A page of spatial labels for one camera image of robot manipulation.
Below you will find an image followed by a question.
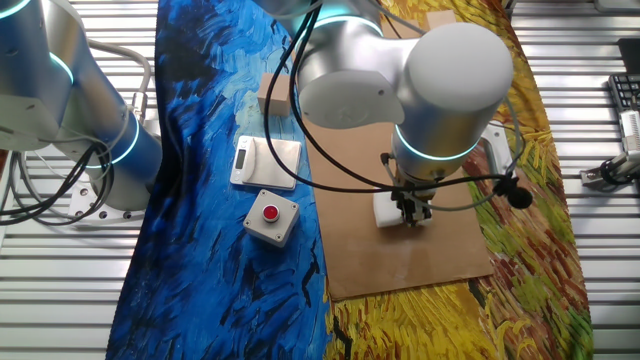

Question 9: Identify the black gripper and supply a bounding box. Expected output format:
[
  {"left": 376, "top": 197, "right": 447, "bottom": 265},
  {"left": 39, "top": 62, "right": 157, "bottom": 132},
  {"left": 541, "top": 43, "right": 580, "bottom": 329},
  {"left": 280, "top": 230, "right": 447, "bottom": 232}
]
[{"left": 389, "top": 178, "right": 435, "bottom": 229}]

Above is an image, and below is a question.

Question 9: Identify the white sponge block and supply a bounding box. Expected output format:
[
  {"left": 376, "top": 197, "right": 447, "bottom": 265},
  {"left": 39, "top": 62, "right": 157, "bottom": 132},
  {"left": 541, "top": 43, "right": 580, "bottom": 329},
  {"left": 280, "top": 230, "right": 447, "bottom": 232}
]
[{"left": 372, "top": 192, "right": 404, "bottom": 230}]

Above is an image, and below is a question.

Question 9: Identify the brown cardboard sheet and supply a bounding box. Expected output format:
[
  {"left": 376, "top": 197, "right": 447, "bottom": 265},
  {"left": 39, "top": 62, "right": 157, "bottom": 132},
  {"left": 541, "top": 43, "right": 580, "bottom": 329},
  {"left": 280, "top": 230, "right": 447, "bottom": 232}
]
[{"left": 291, "top": 14, "right": 496, "bottom": 302}]

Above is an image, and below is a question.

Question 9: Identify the silver kitchen scale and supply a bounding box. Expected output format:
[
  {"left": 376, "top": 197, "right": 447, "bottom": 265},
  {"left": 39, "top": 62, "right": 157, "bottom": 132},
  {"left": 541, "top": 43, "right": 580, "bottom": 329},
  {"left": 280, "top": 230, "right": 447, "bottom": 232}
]
[{"left": 229, "top": 134, "right": 304, "bottom": 191}]

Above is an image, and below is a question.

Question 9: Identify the grey box red button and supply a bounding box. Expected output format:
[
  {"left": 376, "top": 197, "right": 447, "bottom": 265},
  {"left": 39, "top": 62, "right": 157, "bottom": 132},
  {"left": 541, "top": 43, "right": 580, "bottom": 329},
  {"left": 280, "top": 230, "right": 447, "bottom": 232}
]
[{"left": 242, "top": 188, "right": 301, "bottom": 249}]

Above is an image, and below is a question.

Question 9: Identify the wooden block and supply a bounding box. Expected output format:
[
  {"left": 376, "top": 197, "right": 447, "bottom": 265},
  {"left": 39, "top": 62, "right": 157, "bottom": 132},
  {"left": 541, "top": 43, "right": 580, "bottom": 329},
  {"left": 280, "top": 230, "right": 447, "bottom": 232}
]
[
  {"left": 257, "top": 72, "right": 292, "bottom": 118},
  {"left": 427, "top": 9, "right": 457, "bottom": 29}
]

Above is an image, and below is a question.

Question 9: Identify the blue yellow painted tablecloth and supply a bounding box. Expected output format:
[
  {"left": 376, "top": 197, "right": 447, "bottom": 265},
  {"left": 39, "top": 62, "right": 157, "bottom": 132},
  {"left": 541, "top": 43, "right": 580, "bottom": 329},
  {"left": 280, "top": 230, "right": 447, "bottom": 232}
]
[{"left": 104, "top": 0, "right": 596, "bottom": 360}]

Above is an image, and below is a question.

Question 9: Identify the black keyboard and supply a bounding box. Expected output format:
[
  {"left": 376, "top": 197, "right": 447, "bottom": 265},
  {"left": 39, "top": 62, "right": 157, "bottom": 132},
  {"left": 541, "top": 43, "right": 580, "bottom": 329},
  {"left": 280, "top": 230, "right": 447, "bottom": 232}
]
[{"left": 607, "top": 73, "right": 640, "bottom": 114}]

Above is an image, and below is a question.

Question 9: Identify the black round cable connector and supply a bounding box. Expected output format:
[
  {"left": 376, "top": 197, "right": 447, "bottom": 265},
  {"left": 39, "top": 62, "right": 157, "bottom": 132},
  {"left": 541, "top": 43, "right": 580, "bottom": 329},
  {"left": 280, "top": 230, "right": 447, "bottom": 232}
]
[{"left": 504, "top": 185, "right": 534, "bottom": 210}]

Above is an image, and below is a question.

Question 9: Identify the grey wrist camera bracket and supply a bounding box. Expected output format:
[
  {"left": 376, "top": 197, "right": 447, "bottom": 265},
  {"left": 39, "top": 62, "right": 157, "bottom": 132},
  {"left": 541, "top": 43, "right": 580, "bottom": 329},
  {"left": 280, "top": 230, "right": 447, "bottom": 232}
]
[{"left": 482, "top": 123, "right": 516, "bottom": 176}]

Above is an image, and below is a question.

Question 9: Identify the black small camera cable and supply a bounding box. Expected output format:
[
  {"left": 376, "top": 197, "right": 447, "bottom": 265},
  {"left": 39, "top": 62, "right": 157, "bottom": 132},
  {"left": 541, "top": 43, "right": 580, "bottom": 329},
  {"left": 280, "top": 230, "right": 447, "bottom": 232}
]
[{"left": 598, "top": 157, "right": 626, "bottom": 186}]

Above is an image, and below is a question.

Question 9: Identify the small silver camera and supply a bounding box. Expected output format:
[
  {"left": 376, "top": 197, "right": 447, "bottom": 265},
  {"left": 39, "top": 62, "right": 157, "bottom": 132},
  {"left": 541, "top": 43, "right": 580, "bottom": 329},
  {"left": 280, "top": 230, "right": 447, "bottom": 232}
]
[{"left": 579, "top": 152, "right": 640, "bottom": 189}]

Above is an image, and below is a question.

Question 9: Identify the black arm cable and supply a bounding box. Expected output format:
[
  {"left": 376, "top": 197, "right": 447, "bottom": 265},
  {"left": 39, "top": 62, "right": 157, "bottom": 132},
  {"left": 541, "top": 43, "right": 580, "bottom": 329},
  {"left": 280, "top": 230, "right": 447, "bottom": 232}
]
[{"left": 262, "top": 0, "right": 516, "bottom": 195}]

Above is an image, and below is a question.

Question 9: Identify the ribbed silver camera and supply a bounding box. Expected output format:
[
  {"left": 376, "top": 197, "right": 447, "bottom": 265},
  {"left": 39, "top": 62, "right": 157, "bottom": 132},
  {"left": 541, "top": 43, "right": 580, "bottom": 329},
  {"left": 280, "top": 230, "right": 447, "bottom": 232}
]
[{"left": 618, "top": 109, "right": 640, "bottom": 154}]

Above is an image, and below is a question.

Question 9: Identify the thick grey base cable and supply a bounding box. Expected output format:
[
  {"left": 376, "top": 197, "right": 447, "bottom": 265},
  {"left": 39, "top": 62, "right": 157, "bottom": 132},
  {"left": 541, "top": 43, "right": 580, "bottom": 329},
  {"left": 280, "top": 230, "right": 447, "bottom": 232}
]
[{"left": 89, "top": 39, "right": 154, "bottom": 126}]

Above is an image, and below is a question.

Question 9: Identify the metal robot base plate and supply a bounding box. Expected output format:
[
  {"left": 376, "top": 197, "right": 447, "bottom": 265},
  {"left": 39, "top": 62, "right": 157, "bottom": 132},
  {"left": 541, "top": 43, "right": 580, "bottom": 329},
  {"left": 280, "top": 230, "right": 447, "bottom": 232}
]
[{"left": 67, "top": 167, "right": 146, "bottom": 224}]

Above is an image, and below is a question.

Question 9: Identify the black base cable bundle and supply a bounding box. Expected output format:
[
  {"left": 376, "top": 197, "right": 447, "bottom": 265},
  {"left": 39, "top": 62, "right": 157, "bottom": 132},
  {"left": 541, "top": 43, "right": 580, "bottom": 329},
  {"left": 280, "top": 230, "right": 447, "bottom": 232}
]
[{"left": 0, "top": 144, "right": 115, "bottom": 229}]

